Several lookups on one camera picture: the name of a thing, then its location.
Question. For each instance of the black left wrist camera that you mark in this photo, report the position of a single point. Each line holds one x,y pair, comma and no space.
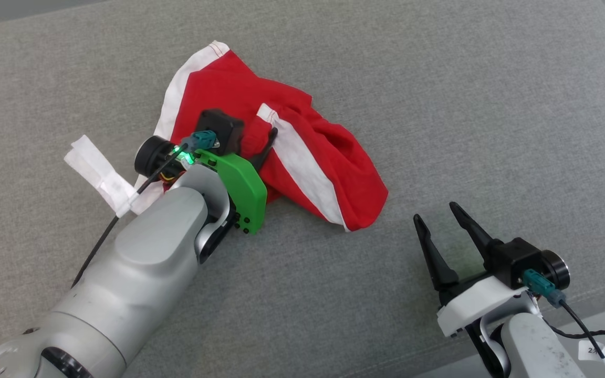
223,128

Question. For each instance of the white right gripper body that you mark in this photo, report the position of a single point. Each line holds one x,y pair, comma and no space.
481,302

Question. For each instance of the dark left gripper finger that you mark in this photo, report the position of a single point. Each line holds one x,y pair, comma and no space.
266,149

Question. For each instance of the white tape tag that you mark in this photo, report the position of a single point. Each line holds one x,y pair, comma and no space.
97,168

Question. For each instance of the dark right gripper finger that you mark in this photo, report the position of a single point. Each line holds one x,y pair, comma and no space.
436,262
473,228

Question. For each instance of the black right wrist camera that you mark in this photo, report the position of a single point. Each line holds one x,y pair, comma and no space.
512,257

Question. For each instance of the grey fabric sofa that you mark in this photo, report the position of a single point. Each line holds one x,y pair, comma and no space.
439,105

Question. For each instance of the red white-striped small garment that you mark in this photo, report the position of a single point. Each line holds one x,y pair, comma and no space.
334,157

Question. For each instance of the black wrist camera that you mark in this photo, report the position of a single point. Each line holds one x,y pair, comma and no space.
223,128
512,257

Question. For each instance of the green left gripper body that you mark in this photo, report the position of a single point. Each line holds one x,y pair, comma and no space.
242,189

